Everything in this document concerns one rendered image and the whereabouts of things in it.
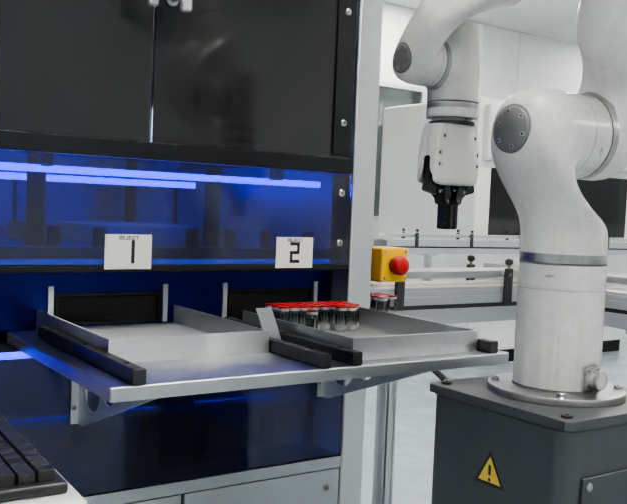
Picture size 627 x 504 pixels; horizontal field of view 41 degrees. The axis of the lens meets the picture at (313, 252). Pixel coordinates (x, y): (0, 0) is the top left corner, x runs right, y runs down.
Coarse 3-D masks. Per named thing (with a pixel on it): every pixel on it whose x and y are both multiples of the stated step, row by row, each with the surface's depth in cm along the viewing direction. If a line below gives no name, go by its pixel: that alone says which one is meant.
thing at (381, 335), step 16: (256, 320) 151; (368, 320) 166; (384, 320) 162; (400, 320) 158; (416, 320) 154; (320, 336) 134; (336, 336) 131; (352, 336) 151; (368, 336) 152; (384, 336) 131; (400, 336) 132; (416, 336) 134; (432, 336) 136; (448, 336) 138; (464, 336) 140; (368, 352) 129; (384, 352) 131; (400, 352) 133; (416, 352) 134; (432, 352) 136; (448, 352) 138
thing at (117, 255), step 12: (108, 240) 143; (120, 240) 144; (144, 240) 147; (108, 252) 143; (120, 252) 144; (144, 252) 147; (108, 264) 143; (120, 264) 145; (132, 264) 146; (144, 264) 147
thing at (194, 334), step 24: (192, 312) 153; (96, 336) 121; (120, 336) 141; (144, 336) 142; (168, 336) 122; (192, 336) 124; (216, 336) 127; (240, 336) 129; (264, 336) 131; (144, 360) 120
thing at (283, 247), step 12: (276, 240) 162; (288, 240) 163; (300, 240) 165; (312, 240) 167; (276, 252) 162; (288, 252) 164; (300, 252) 165; (312, 252) 167; (276, 264) 162; (288, 264) 164; (300, 264) 165
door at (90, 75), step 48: (0, 0) 132; (48, 0) 136; (96, 0) 140; (144, 0) 145; (0, 48) 132; (48, 48) 136; (96, 48) 141; (144, 48) 146; (0, 96) 133; (48, 96) 137; (96, 96) 141; (144, 96) 146
